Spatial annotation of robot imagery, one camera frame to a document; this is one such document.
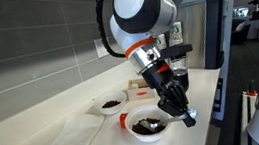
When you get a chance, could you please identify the silver spoon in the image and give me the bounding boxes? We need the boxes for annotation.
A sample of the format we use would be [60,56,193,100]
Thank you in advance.
[138,107,200,131]

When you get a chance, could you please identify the white double wall outlet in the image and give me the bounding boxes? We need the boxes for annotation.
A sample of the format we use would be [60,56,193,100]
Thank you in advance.
[93,36,112,60]

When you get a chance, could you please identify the stainless steel appliance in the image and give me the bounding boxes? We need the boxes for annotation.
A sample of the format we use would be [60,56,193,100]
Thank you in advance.
[174,0,238,74]

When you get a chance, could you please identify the wooden box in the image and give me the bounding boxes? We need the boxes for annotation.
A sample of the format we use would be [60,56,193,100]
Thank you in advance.
[126,76,157,103]

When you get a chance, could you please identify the red plastic cup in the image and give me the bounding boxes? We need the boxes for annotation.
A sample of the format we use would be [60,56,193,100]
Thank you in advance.
[118,112,131,130]

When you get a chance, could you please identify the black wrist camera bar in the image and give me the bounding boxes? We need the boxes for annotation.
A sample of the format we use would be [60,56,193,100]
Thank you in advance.
[159,42,195,61]

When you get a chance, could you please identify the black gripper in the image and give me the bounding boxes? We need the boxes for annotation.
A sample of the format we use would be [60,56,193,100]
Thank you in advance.
[141,59,198,134]

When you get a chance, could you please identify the white napkin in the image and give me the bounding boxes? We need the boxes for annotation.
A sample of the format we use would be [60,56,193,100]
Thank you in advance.
[34,109,110,145]

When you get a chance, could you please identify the small white bowl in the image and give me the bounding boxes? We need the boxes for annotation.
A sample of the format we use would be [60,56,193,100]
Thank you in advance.
[91,89,130,117]

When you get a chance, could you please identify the large white bowl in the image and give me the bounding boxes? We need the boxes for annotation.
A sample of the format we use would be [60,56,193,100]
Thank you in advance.
[122,102,175,145]

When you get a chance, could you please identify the short patterned paper cup stack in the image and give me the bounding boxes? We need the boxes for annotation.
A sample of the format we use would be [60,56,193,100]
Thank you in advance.
[154,33,169,52]

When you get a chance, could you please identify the black tumbler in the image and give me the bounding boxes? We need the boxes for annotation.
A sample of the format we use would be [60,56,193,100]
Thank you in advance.
[171,67,193,95]

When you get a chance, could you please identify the dark grounds in small bowl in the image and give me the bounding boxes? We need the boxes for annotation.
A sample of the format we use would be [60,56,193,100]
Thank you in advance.
[100,99,122,109]

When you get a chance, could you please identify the dark grounds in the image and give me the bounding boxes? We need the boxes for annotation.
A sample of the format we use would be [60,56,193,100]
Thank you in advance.
[100,99,122,109]
[130,114,168,138]

